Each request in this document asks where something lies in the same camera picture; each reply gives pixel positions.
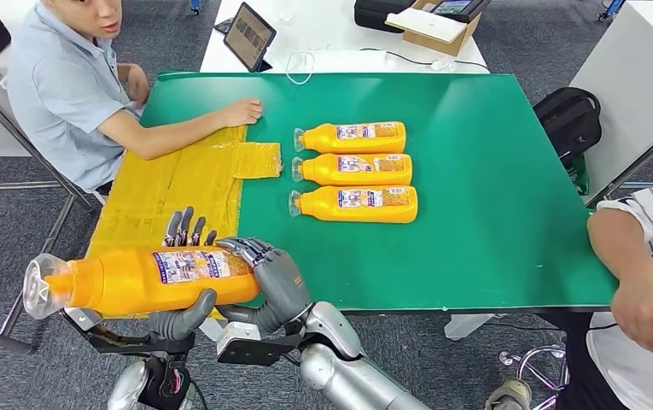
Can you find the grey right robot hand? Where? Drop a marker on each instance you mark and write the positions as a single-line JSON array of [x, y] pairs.
[[281, 283]]

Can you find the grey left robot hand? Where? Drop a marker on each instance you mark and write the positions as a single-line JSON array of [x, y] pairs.
[[176, 325]]

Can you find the orange detergent bottle clear cap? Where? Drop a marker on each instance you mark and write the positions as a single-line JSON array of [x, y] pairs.
[[326, 206], [326, 140], [326, 171], [122, 283]]

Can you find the white table foot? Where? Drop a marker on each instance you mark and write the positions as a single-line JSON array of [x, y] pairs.
[[467, 325], [210, 331]]

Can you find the yellow taped cardboard mat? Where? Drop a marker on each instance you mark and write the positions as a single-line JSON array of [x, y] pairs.
[[151, 192]]

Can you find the chrome chair base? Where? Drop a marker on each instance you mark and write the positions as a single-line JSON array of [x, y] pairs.
[[507, 358]]

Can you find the black tablet on stand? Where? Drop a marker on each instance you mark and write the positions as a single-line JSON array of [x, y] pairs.
[[248, 37]]

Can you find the person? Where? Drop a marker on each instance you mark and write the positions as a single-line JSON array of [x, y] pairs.
[[60, 96], [614, 243]]

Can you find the dark smartphone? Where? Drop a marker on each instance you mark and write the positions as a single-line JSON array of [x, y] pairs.
[[224, 25]]

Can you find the white plug adapter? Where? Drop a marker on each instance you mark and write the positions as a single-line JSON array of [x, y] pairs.
[[443, 63]]

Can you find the black zip case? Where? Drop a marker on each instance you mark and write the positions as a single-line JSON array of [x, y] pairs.
[[372, 14]]

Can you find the brown cardboard box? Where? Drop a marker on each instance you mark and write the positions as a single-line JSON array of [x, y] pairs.
[[438, 42]]

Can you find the blue metal stand leg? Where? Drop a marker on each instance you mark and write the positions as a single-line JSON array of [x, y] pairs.
[[612, 8], [195, 5]]

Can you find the white paper sheet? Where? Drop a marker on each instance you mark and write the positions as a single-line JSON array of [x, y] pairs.
[[423, 24]]

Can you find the dark green bag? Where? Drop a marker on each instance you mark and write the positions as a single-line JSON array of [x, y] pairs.
[[580, 175]]

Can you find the black terminal with screen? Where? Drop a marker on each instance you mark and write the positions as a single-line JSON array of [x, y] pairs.
[[460, 8]]

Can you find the black backpack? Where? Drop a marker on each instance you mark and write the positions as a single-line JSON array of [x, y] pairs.
[[568, 121]]

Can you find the white side table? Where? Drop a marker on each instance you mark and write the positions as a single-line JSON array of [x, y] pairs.
[[631, 85]]

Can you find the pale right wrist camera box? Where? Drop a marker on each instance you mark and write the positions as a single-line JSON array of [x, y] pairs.
[[238, 334]]

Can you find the grey metal frame table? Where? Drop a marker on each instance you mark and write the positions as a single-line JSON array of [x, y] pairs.
[[57, 226]]

